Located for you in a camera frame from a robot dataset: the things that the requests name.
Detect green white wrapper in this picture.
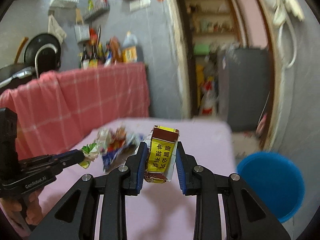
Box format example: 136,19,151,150
79,142,100,169

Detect yellow brown carton box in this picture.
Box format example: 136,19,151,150
144,125,180,184

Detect left human hand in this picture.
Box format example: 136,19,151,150
0,188,45,227

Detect crumpled colourful snack wrapper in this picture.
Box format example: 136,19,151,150
94,126,144,172

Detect pink table cloth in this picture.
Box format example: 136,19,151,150
7,117,238,240

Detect red plaid cloth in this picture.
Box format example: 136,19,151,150
1,63,150,159

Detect red white sack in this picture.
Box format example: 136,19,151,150
201,76,216,115

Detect blue plastic bucket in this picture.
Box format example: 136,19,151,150
237,152,305,223

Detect dark soy sauce bottle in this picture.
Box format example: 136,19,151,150
81,44,90,70

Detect grey refrigerator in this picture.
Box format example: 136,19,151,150
217,48,270,132

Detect black wok pan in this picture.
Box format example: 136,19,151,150
23,33,61,74

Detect chrome curved faucet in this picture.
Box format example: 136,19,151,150
35,43,61,78

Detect large cooking oil jug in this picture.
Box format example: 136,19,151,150
122,31,138,63

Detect green storage box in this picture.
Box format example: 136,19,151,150
194,44,210,56

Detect metal box grater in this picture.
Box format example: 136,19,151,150
74,24,90,43

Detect hanging beige towel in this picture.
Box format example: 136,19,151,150
48,15,67,44

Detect grey wall spice rack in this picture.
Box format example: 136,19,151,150
82,3,110,22

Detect white hose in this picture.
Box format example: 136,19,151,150
278,21,298,69

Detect white wall socket plate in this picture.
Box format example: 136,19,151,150
130,1,151,12

